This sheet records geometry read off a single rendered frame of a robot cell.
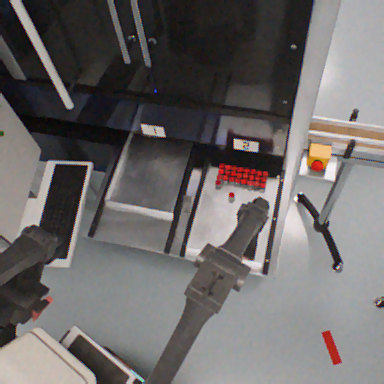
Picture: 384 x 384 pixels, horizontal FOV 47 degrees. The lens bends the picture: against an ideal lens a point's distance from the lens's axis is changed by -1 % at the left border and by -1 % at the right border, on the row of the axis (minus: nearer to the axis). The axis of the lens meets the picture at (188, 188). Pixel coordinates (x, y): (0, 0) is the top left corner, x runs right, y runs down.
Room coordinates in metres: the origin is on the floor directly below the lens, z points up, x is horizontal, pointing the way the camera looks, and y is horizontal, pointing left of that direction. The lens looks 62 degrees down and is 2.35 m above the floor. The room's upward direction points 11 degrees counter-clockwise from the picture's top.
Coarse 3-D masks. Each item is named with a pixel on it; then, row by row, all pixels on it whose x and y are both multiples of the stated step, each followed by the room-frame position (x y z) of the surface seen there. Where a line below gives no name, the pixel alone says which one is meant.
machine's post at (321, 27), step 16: (320, 0) 0.76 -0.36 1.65; (336, 0) 0.75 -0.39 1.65; (320, 16) 0.76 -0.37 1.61; (336, 16) 0.75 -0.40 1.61; (320, 32) 0.76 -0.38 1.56; (304, 48) 0.77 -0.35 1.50; (320, 48) 0.75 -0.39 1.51; (304, 64) 0.77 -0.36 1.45; (320, 64) 0.75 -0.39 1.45; (304, 80) 0.76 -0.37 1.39; (320, 80) 0.75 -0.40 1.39; (304, 96) 0.76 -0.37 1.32; (304, 112) 0.76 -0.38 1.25; (304, 128) 0.75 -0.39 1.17; (288, 144) 0.77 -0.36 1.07; (304, 144) 0.75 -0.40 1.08; (288, 160) 0.76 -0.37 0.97; (288, 208) 0.75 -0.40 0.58
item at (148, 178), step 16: (128, 144) 1.02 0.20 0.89; (144, 144) 1.01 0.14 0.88; (160, 144) 0.99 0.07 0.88; (176, 144) 0.98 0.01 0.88; (192, 144) 0.94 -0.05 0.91; (128, 160) 0.95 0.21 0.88; (144, 160) 0.93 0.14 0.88; (160, 160) 0.92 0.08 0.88; (176, 160) 0.90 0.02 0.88; (128, 176) 0.88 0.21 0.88; (144, 176) 0.86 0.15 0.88; (160, 176) 0.85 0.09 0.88; (176, 176) 0.84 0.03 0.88; (112, 192) 0.82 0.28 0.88; (128, 192) 0.81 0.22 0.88; (144, 192) 0.80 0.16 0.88; (160, 192) 0.78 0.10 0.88; (176, 192) 0.77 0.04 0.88; (128, 208) 0.74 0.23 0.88; (144, 208) 0.72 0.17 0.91; (160, 208) 0.72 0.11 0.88
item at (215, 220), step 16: (208, 176) 0.81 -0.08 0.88; (208, 192) 0.74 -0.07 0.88; (224, 192) 0.73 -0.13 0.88; (240, 192) 0.72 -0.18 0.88; (256, 192) 0.71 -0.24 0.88; (272, 192) 0.69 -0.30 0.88; (208, 208) 0.68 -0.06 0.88; (224, 208) 0.67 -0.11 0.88; (272, 208) 0.63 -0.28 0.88; (192, 224) 0.62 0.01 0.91; (208, 224) 0.62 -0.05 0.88; (224, 224) 0.61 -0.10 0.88; (192, 240) 0.57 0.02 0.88; (208, 240) 0.56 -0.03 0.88; (224, 240) 0.55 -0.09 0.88; (256, 256) 0.47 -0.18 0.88
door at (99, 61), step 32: (0, 0) 1.12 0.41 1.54; (32, 0) 1.08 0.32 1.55; (64, 0) 1.04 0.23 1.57; (96, 0) 1.00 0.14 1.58; (128, 0) 0.96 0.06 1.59; (64, 32) 1.06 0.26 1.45; (96, 32) 1.01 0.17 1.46; (128, 32) 0.97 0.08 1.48; (32, 64) 1.13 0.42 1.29; (64, 64) 1.08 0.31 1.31; (96, 64) 1.03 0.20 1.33; (128, 64) 0.98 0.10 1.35
